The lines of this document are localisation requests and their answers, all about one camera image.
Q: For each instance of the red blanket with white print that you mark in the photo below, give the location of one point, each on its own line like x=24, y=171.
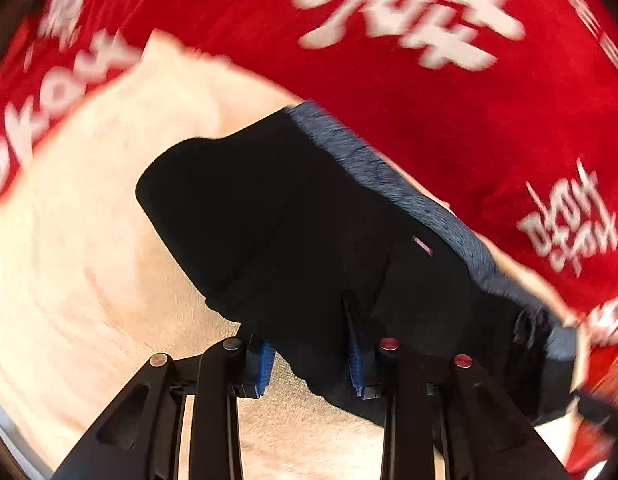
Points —
x=389, y=110

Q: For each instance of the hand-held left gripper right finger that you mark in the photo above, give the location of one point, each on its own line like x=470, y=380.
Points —
x=356, y=367

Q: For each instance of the cream fleece blanket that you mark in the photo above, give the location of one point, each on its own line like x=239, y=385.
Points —
x=89, y=260

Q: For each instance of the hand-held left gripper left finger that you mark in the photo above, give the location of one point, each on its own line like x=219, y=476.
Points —
x=263, y=367

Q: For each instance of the black pants with blue waistband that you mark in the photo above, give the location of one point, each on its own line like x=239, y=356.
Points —
x=289, y=210

